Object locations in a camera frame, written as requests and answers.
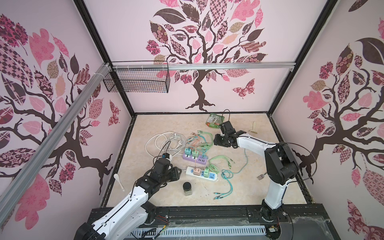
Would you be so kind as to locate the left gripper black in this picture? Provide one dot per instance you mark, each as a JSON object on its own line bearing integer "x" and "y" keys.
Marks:
{"x": 176, "y": 176}

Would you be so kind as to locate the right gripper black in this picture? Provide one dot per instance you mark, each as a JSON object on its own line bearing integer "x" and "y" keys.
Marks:
{"x": 216, "y": 140}

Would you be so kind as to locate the pink charger plug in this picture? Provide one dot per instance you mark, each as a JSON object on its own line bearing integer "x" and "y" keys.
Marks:
{"x": 196, "y": 171}

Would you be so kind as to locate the teal charger plug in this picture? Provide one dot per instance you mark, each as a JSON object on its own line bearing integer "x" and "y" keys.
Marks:
{"x": 188, "y": 151}

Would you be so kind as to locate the light green charger plug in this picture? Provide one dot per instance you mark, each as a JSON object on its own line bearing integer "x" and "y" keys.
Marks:
{"x": 195, "y": 153}

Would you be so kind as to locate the small green charger plug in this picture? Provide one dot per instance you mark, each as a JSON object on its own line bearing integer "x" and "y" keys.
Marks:
{"x": 206, "y": 173}

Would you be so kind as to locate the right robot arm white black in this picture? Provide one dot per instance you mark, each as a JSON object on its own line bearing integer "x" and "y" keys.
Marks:
{"x": 281, "y": 165}

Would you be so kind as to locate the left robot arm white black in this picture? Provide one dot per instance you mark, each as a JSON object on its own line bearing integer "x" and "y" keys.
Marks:
{"x": 134, "y": 209}

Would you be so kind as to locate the green snack packet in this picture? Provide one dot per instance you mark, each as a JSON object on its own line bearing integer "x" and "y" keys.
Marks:
{"x": 215, "y": 120}

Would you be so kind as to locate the small wooden brush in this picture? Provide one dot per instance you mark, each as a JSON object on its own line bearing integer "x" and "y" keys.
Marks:
{"x": 254, "y": 128}

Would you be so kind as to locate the purple power strip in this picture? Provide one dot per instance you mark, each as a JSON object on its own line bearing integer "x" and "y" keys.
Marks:
{"x": 201, "y": 160}

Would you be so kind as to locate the white blue power strip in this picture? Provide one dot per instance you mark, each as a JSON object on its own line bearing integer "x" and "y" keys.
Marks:
{"x": 212, "y": 176}

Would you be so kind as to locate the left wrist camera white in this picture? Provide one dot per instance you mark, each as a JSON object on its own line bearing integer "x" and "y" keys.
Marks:
{"x": 167, "y": 156}

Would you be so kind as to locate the white slotted cable duct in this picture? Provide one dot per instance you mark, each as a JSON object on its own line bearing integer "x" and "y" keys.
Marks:
{"x": 195, "y": 232}

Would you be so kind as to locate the aluminium rail bar back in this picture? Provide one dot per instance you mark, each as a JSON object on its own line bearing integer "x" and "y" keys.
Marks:
{"x": 212, "y": 66}

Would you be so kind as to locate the black wire mesh basket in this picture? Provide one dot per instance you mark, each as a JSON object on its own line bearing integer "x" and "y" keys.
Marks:
{"x": 138, "y": 77}

